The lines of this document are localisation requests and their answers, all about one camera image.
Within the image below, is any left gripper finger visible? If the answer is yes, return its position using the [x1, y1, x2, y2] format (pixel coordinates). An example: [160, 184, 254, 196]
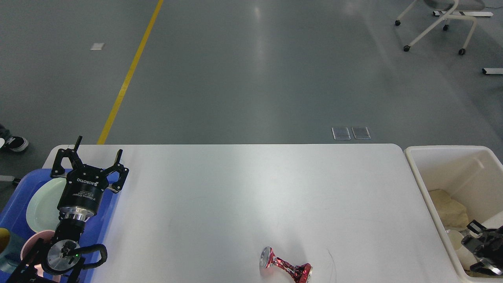
[50, 136, 85, 178]
[100, 149, 129, 193]

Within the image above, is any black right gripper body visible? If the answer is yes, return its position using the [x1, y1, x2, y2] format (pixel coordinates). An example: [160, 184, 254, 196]
[473, 226, 503, 276]

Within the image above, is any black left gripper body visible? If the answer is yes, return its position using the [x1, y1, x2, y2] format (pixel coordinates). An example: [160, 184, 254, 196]
[57, 165, 108, 219]

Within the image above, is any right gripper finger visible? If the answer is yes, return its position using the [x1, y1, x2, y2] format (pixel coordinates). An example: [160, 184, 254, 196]
[466, 220, 487, 236]
[461, 236, 484, 256]

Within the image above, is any brown paper bag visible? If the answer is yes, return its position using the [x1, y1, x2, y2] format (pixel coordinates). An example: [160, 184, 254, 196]
[429, 189, 470, 230]

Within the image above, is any light green plate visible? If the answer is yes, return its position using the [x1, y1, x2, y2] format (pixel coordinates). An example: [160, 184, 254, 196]
[26, 178, 66, 233]

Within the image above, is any pink mug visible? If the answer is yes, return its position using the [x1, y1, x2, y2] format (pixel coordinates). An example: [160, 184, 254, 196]
[20, 230, 55, 277]

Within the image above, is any dark teal mug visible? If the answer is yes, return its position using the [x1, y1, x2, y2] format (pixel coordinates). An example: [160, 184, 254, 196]
[0, 227, 26, 274]

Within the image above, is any crushed red can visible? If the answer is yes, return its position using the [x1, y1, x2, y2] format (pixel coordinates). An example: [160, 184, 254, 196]
[259, 246, 313, 283]

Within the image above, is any white paper cup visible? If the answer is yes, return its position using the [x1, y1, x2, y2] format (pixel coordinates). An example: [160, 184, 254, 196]
[482, 211, 503, 231]
[446, 230, 477, 271]

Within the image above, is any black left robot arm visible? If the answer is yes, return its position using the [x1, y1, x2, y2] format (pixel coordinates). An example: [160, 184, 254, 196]
[7, 136, 129, 283]

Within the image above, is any person in jeans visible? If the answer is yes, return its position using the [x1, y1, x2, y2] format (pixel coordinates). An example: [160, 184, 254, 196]
[0, 124, 29, 153]

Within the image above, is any beige plastic bin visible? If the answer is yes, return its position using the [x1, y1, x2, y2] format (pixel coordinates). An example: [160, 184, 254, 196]
[404, 145, 503, 283]

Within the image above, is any white chair base left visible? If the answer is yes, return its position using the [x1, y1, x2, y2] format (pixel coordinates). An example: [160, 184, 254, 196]
[0, 175, 21, 187]

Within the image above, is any right floor outlet cover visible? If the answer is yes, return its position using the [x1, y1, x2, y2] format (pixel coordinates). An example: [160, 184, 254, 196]
[351, 127, 371, 140]

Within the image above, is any floor outlet cover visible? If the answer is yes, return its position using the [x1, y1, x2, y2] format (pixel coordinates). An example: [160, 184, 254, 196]
[351, 127, 371, 140]
[332, 127, 352, 140]

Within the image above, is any white table foot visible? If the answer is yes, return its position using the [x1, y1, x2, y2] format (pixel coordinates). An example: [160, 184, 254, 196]
[482, 68, 503, 75]

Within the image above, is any left floor outlet cover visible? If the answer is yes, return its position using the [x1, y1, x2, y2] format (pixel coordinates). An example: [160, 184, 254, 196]
[332, 127, 352, 140]

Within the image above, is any white office chair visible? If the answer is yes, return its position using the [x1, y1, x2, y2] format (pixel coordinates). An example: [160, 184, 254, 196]
[403, 0, 485, 55]

